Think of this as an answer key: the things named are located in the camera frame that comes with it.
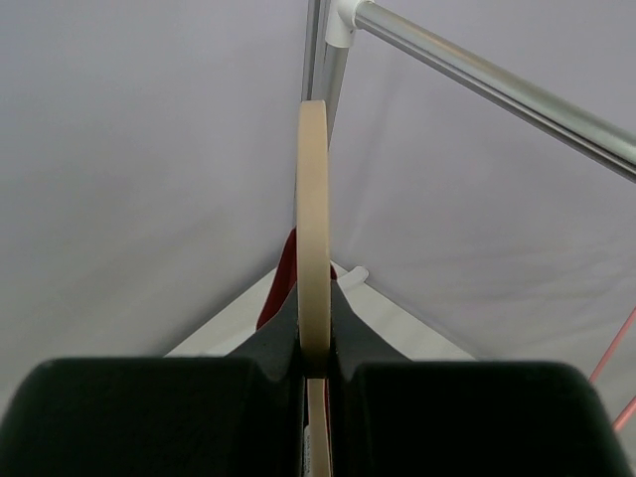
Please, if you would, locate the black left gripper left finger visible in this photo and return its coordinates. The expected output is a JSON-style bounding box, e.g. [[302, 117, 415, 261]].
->
[[1, 296, 303, 476]]

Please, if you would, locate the dark maroon t shirt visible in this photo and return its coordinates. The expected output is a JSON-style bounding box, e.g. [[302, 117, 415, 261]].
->
[[255, 229, 297, 331]]

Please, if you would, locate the beige hanger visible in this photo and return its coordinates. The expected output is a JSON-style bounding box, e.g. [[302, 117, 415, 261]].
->
[[296, 100, 332, 476]]

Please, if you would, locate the silver clothes rack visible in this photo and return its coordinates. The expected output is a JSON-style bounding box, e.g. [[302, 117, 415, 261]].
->
[[301, 0, 636, 289]]

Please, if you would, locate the pink thin hanger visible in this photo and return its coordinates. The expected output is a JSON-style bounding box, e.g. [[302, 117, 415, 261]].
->
[[588, 309, 635, 434]]

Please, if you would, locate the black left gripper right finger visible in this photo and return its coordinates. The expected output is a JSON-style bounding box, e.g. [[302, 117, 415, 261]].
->
[[329, 287, 631, 476]]

